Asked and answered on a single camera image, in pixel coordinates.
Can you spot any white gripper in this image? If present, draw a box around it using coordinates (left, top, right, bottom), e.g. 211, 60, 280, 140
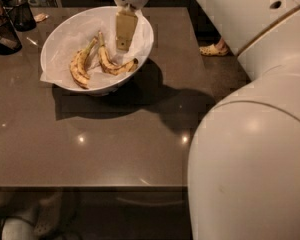
114, 0, 149, 51

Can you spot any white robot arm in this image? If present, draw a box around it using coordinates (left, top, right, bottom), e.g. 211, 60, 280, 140
187, 0, 300, 240

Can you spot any white bowl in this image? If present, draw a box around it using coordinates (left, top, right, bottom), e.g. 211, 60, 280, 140
40, 5, 155, 96

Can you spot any white paper liner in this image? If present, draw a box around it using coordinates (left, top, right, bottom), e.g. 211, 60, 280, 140
39, 2, 149, 89

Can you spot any small wrapper on table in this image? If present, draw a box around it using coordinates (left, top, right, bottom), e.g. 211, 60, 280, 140
34, 13, 49, 23

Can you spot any person in shorts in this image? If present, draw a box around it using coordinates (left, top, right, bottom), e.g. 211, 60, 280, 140
199, 38, 229, 57

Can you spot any small shiny utensil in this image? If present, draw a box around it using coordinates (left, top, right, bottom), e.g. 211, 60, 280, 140
26, 37, 39, 47

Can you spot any black mesh pen cup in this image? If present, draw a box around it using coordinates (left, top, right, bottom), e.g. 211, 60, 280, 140
7, 0, 36, 32

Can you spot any dark appliance at left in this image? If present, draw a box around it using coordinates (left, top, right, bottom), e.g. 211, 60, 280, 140
0, 0, 22, 55

